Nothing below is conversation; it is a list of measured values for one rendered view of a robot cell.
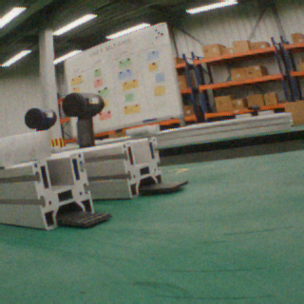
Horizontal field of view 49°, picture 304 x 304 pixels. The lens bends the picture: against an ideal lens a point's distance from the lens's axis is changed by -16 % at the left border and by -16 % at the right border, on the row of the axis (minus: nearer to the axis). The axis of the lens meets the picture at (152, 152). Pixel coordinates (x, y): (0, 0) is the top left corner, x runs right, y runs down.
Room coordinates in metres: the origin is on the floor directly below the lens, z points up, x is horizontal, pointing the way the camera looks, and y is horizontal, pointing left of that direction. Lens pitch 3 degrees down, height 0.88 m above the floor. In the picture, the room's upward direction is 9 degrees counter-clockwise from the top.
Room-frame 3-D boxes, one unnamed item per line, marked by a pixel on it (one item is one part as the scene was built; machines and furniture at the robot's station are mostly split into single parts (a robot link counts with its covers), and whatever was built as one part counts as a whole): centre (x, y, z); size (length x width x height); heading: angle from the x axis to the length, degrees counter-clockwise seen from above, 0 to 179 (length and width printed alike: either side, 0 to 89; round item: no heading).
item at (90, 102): (0.96, 0.14, 0.89); 0.20 x 0.08 x 0.22; 162
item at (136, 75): (4.02, 0.25, 0.97); 1.50 x 0.50 x 1.95; 54
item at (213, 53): (10.28, -2.98, 1.58); 2.83 x 0.98 x 3.15; 54
